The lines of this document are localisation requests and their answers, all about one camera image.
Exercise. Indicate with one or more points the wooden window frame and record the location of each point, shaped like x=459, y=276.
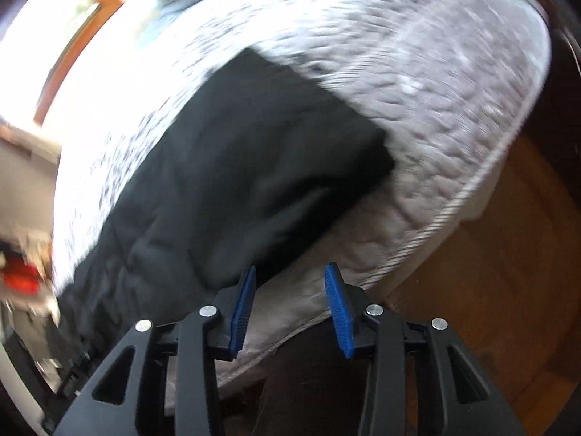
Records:
x=75, y=43

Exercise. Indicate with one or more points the white quilted leaf-print bed cover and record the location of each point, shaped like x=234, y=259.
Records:
x=408, y=77

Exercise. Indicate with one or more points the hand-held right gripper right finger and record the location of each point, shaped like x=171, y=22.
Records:
x=339, y=313

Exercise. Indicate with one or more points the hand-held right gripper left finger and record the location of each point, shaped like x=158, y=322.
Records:
x=240, y=313

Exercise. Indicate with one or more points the black jacket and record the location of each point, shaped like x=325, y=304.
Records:
x=227, y=168

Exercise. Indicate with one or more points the red cloth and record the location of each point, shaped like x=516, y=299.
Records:
x=20, y=279

